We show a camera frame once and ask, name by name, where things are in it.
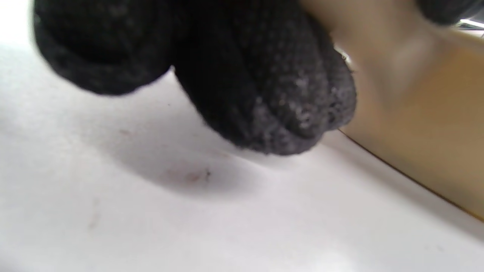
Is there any person's left hand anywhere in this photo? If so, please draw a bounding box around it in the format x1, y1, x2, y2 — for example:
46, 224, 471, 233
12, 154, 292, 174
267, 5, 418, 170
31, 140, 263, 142
33, 0, 484, 156

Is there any beige plastic dustpan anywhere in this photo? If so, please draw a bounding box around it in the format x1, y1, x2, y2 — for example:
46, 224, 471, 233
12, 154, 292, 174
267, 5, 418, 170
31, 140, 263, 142
299, 0, 484, 222

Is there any white table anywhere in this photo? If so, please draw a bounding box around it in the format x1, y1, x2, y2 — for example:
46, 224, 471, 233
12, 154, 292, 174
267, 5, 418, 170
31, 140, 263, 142
0, 0, 484, 272

